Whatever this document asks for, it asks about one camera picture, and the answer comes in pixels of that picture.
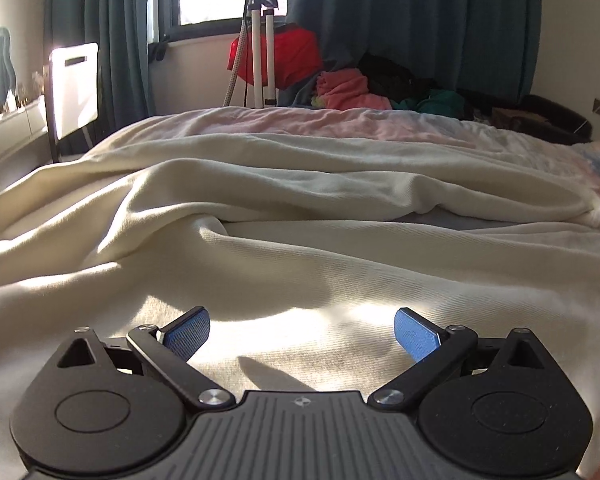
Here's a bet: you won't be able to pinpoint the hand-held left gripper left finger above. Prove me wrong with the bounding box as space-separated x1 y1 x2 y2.
55 306 236 413

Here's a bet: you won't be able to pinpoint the black crumpled garment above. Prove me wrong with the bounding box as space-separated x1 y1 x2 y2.
357 52 431 98

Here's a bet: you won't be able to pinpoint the garment steamer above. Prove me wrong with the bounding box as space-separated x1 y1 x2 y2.
222 0 281 108

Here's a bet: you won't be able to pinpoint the blue curtain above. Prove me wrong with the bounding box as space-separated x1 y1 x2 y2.
45 0 156 156
285 0 543 106

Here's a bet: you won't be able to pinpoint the blue grey cloth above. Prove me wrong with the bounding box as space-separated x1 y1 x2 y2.
280 72 326 108

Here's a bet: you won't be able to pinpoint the white dresser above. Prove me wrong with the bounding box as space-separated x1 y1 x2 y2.
0 100 51 201

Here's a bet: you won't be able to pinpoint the wavy mirror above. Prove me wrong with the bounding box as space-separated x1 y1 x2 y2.
0 26 18 106

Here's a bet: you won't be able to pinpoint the cream sweatpants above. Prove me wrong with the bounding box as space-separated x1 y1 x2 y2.
0 127 600 480

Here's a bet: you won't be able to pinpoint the green crumpled garment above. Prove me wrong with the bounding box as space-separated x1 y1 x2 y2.
395 89 463 117

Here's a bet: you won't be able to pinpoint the white chair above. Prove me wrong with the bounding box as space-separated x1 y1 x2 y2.
45 42 101 163

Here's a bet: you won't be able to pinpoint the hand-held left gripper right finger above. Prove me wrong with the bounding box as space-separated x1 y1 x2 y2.
369 306 561 409

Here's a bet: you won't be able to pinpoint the brown cardboard box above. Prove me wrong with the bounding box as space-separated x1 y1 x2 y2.
490 107 551 131

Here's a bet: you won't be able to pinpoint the black armchair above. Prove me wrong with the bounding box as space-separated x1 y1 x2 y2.
460 87 593 143

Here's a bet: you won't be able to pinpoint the red bag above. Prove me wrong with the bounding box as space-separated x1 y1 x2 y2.
226 27 326 91

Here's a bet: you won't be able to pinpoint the row of cosmetic bottles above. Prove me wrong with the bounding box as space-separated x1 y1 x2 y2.
0 72 48 121

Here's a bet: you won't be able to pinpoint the pastel bed sheet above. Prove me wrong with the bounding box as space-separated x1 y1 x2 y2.
145 107 600 221

